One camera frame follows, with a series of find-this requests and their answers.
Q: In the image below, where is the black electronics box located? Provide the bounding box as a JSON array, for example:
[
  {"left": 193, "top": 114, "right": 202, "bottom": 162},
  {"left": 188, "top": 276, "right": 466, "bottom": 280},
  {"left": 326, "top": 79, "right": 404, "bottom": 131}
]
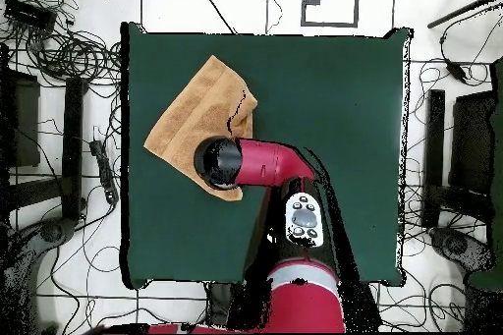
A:
[{"left": 3, "top": 0, "right": 58, "bottom": 31}]

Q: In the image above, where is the grey square floor frame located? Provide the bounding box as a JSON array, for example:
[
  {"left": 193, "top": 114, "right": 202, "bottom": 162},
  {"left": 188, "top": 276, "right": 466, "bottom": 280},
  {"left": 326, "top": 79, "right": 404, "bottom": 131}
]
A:
[{"left": 301, "top": 0, "right": 361, "bottom": 28}]

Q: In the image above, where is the black power adapter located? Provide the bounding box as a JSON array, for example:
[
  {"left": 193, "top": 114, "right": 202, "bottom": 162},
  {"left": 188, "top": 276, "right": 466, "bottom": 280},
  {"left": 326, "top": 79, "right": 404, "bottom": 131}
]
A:
[{"left": 445, "top": 60, "right": 469, "bottom": 84}]

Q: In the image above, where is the tan terry towel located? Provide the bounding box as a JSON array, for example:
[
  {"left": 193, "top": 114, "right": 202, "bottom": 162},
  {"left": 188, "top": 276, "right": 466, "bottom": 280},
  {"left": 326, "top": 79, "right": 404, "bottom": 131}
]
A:
[{"left": 143, "top": 54, "right": 259, "bottom": 201}]

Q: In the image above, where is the long black floor cable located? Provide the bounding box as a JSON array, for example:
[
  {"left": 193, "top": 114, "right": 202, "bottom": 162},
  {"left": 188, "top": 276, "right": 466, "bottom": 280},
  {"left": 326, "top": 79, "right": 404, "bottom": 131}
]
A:
[{"left": 192, "top": 0, "right": 238, "bottom": 34}]

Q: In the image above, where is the black stand foot bar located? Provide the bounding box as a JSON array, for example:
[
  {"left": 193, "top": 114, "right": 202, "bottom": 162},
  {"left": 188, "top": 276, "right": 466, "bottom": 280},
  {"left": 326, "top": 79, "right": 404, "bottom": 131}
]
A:
[
  {"left": 61, "top": 77, "right": 85, "bottom": 222},
  {"left": 422, "top": 88, "right": 446, "bottom": 228}
]

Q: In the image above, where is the grey chair base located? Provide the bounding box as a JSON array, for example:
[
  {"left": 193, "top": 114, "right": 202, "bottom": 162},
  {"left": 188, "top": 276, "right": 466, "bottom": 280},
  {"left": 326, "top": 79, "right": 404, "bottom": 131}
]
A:
[
  {"left": 0, "top": 216, "right": 77, "bottom": 269},
  {"left": 428, "top": 226, "right": 496, "bottom": 273}
]

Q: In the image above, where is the black flat panel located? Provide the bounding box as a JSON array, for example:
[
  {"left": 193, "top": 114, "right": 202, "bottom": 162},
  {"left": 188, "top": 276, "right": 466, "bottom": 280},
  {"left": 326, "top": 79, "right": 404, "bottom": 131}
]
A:
[
  {"left": 449, "top": 90, "right": 496, "bottom": 195},
  {"left": 0, "top": 67, "right": 41, "bottom": 169}
]

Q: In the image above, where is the black tripod pole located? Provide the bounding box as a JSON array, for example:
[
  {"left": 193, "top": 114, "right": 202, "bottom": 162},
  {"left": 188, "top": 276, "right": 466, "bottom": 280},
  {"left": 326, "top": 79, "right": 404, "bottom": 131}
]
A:
[{"left": 426, "top": 0, "right": 503, "bottom": 30}]

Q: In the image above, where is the tangled black cable coil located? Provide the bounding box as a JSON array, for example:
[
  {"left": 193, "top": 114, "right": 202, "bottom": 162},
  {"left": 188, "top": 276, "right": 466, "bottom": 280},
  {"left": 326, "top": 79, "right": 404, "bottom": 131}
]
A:
[{"left": 23, "top": 29, "right": 123, "bottom": 85}]

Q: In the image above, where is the dark green table cloth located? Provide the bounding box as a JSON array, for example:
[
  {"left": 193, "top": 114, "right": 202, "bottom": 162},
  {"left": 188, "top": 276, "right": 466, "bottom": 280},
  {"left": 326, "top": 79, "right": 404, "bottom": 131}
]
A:
[{"left": 120, "top": 22, "right": 414, "bottom": 289}]

